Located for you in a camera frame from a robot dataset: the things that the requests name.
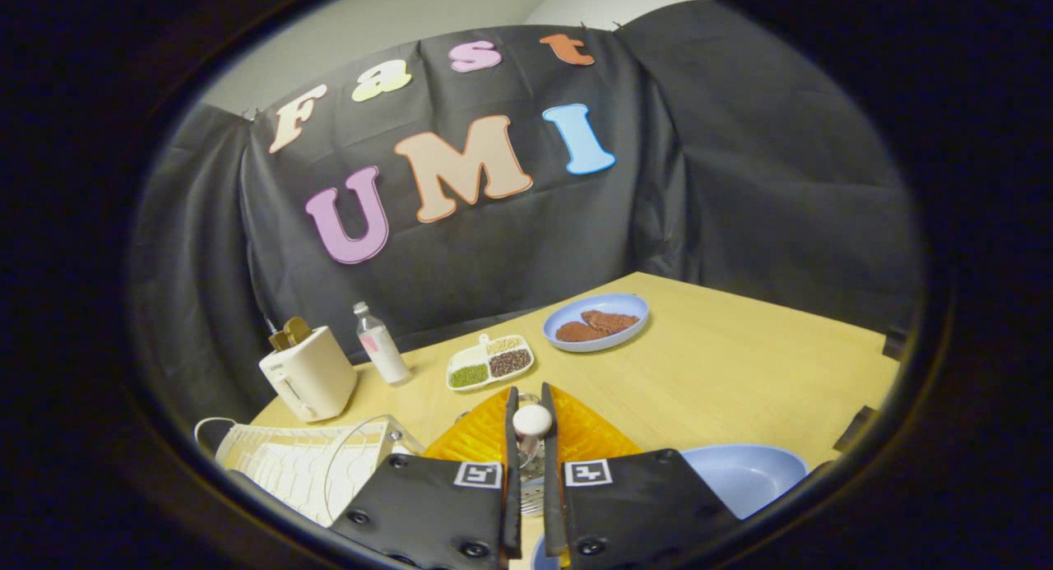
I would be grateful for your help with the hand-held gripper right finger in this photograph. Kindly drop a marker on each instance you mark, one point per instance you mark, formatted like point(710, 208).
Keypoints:
point(551, 488)

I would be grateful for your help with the black backdrop cloth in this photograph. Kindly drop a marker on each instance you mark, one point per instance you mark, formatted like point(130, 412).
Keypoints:
point(724, 159)

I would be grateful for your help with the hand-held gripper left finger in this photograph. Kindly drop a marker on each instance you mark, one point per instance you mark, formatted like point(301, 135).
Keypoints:
point(513, 488)

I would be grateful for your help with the black table clamp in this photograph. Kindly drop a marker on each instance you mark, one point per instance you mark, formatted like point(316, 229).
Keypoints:
point(895, 344)
point(855, 430)

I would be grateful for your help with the blue plate with patties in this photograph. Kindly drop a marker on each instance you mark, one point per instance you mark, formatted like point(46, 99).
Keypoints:
point(605, 303)

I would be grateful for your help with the white divided tray of grains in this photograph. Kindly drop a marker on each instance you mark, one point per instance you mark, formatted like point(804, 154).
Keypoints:
point(489, 363)

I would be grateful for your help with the white toaster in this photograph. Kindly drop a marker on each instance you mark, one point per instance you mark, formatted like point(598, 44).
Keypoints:
point(313, 381)

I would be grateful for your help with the blue plastic dish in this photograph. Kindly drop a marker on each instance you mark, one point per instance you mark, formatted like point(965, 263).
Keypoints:
point(543, 556)

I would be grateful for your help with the light blue plate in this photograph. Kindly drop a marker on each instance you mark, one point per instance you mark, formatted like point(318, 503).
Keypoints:
point(744, 475)

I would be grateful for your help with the clear bottle with pink label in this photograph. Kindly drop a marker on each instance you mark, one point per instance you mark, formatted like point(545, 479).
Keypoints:
point(383, 349)

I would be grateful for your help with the brown meat patty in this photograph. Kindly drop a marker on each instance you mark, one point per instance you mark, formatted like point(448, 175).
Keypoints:
point(577, 332)
point(613, 320)

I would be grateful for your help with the brown toast slice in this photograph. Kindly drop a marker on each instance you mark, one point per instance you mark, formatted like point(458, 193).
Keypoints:
point(299, 329)
point(280, 340)

